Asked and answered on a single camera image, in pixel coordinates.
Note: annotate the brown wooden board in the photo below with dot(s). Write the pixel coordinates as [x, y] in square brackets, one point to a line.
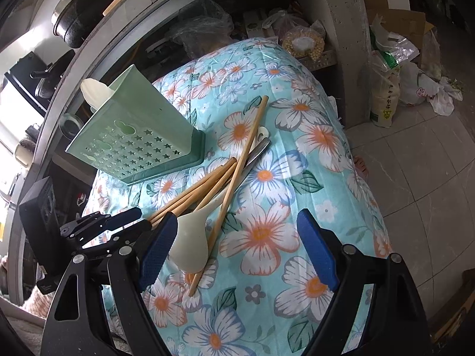
[456, 311]

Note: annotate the bamboo chopstick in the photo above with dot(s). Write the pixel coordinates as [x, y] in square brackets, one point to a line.
[207, 193]
[193, 188]
[252, 133]
[193, 201]

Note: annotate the black wok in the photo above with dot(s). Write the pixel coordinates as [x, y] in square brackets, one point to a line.
[52, 78]

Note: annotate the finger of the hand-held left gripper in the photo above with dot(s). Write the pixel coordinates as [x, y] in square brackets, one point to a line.
[128, 235]
[111, 219]

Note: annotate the black kitchen appliance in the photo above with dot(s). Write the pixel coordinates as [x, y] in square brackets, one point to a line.
[18, 78]

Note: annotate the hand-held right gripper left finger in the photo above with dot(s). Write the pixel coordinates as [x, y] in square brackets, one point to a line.
[159, 248]

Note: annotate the black cooking pot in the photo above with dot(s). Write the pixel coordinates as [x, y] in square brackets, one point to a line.
[83, 18]

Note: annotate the cardboard box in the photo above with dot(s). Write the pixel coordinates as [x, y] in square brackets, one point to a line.
[408, 22]

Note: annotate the white rice bag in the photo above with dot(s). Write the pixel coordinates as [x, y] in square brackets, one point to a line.
[386, 96]

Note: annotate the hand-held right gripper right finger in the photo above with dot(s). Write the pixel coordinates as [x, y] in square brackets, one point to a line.
[319, 252]

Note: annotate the cream plastic spoon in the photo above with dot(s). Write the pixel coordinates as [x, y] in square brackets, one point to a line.
[187, 244]
[92, 92]

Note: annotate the green plastic utensil holder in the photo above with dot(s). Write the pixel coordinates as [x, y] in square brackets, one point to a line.
[141, 111]

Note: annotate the dark scrubber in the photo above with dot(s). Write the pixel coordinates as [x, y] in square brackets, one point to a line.
[29, 135]

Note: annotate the bag of soybeans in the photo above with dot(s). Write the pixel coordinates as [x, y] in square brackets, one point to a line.
[302, 42]

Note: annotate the white green plastic bag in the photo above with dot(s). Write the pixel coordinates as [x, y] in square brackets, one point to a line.
[389, 40]

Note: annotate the clear plastic bag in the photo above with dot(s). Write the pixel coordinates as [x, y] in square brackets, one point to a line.
[204, 26]

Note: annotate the metal spoon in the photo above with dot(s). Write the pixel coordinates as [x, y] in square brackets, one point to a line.
[258, 150]

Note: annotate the floral turquoise blanket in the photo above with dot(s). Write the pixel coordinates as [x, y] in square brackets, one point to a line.
[267, 230]

